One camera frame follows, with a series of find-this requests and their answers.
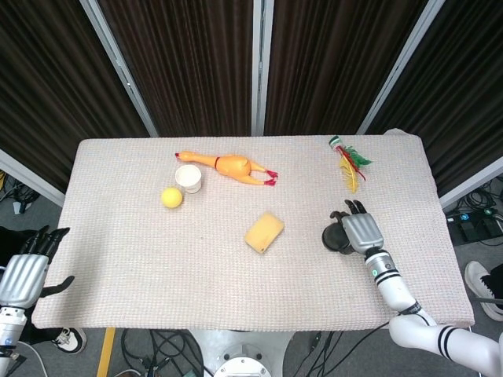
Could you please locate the black cable bundle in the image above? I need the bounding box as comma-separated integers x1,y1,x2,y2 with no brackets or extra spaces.
120,328,206,377

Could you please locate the orange rubber chicken toy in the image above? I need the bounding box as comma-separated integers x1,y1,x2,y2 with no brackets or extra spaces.
174,150,280,187

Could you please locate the feather shuttlecock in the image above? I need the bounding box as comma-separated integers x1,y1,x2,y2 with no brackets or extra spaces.
328,135,375,196

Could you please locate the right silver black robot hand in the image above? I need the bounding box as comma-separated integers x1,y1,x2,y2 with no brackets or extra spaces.
329,199,384,256

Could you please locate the white black sneaker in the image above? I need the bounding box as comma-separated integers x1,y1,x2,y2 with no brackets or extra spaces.
51,327,88,356
464,260,503,323

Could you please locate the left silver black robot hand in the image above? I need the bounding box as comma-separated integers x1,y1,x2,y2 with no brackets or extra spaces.
0,225,75,309

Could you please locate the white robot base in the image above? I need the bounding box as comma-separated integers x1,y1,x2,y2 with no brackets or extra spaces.
187,328,300,377

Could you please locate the yellow floor tape strip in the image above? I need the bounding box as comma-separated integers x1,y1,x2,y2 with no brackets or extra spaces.
95,328,117,377

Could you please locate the grey metal partition rail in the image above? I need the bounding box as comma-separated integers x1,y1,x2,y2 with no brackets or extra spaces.
439,156,503,210
0,148,66,207

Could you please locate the grey metal partition post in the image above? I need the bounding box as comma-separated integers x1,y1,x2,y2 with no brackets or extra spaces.
79,0,159,138
356,0,448,135
250,0,275,137

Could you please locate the white paper cup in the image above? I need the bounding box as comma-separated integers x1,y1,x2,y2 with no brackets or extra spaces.
174,164,204,195

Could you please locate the yellow foam ball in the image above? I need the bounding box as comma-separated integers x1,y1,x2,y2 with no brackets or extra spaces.
160,187,184,210

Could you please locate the dark brown fabric partition panel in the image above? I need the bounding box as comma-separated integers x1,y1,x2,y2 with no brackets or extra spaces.
263,0,428,137
97,0,255,138
367,0,503,198
0,0,151,194

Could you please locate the black round object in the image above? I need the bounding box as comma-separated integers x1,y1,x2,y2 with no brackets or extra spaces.
321,214,355,257

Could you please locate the yellow sponge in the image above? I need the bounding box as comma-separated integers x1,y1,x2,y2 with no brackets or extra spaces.
244,212,286,255

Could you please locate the beige woven table cloth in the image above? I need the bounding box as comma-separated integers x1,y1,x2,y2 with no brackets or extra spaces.
30,128,475,331

